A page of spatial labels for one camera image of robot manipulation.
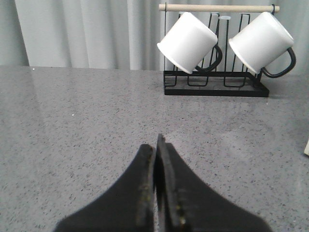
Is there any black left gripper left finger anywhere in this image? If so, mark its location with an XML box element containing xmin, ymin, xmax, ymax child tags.
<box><xmin>55</xmin><ymin>144</ymin><xmax>155</xmax><ymax>232</ymax></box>

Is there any black wire mug rack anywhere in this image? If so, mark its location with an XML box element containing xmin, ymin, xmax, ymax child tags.
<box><xmin>159</xmin><ymin>3</ymin><xmax>280</xmax><ymax>97</ymax></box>

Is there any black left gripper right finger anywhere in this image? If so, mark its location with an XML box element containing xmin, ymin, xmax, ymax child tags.
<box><xmin>155</xmin><ymin>134</ymin><xmax>271</xmax><ymax>232</ymax></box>

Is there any white enamel mug right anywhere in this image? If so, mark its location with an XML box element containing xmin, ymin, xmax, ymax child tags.
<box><xmin>229</xmin><ymin>12</ymin><xmax>296</xmax><ymax>78</ymax></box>

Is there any white HOME mug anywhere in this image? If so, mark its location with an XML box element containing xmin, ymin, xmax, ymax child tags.
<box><xmin>304</xmin><ymin>140</ymin><xmax>309</xmax><ymax>156</ymax></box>

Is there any white enamel mug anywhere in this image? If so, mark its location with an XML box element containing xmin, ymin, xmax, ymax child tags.
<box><xmin>229</xmin><ymin>12</ymin><xmax>296</xmax><ymax>78</ymax></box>
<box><xmin>157</xmin><ymin>12</ymin><xmax>223</xmax><ymax>74</ymax></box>

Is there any white enamel mug left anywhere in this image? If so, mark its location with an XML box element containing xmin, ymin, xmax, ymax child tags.
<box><xmin>157</xmin><ymin>12</ymin><xmax>223</xmax><ymax>74</ymax></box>

